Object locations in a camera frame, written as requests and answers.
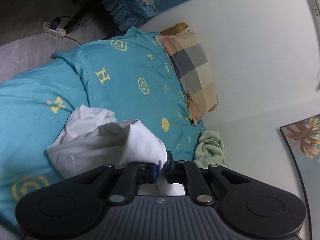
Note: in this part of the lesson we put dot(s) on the teal patterned bed sheet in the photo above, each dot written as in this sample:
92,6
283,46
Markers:
130,75

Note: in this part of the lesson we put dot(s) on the leaf painting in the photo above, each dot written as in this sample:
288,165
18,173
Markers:
302,139

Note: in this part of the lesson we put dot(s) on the white power strip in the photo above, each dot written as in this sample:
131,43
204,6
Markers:
58,32

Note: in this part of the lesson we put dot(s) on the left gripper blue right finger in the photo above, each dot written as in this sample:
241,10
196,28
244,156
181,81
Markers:
189,175

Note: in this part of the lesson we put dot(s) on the black power adapter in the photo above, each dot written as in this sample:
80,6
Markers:
55,23

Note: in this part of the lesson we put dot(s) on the green fleece blanket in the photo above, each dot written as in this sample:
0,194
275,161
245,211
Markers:
210,150

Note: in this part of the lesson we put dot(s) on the plaid pillow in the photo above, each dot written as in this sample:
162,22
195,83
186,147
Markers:
193,71

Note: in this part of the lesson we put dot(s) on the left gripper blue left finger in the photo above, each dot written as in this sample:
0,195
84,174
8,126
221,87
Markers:
129,179

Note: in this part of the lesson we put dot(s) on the brown headboard cushion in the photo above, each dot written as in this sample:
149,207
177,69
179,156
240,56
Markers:
174,30

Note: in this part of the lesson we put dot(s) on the white garment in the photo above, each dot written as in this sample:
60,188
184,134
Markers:
93,137

